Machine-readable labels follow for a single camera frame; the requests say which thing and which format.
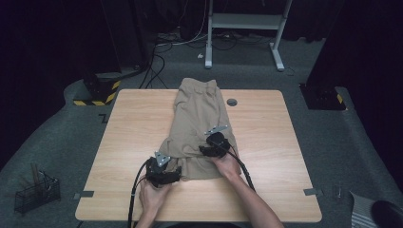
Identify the grey tape piece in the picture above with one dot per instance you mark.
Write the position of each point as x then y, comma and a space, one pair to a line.
85, 194
312, 191

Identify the yellow black striped base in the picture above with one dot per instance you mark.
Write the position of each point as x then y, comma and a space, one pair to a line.
101, 95

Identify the beige shorts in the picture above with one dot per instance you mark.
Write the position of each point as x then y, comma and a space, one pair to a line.
196, 114

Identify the white metal stand frame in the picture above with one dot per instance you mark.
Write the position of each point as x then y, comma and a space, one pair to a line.
244, 21

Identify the person's left hand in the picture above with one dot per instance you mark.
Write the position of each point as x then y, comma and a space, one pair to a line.
152, 196

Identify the brown wooden stick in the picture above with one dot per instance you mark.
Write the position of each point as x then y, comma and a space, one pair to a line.
34, 175

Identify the person's right hand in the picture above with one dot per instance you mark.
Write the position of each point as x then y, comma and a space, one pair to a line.
227, 167

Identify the dark round object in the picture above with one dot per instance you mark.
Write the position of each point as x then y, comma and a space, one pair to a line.
388, 215

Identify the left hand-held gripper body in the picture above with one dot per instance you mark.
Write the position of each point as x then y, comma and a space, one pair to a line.
157, 174

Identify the striped grey cloth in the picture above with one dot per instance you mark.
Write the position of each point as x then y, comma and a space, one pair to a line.
361, 212

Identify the crumpled white paper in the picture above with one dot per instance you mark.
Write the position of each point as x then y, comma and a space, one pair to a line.
200, 56

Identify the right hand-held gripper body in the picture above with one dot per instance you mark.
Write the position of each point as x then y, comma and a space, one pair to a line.
220, 144

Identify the black base with yellow mark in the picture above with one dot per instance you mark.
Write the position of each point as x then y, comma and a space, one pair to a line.
321, 96

